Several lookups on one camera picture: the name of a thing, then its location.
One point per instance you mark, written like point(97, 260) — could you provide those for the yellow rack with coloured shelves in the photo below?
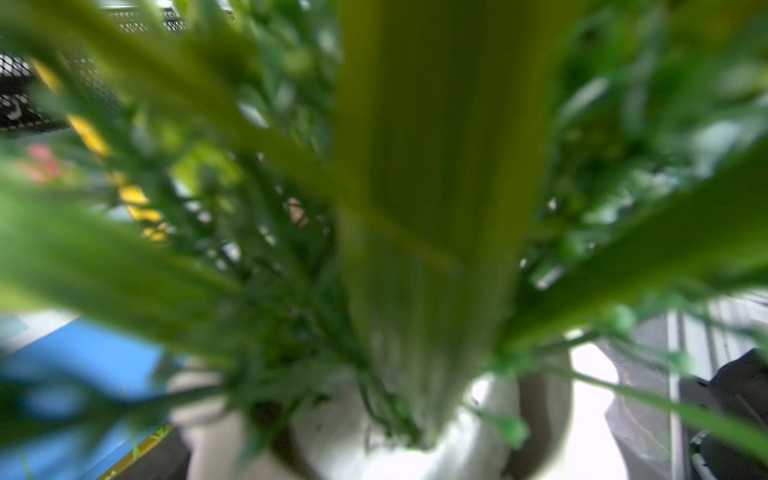
point(70, 363)

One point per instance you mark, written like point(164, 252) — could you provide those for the black wire mesh basket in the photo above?
point(23, 86)

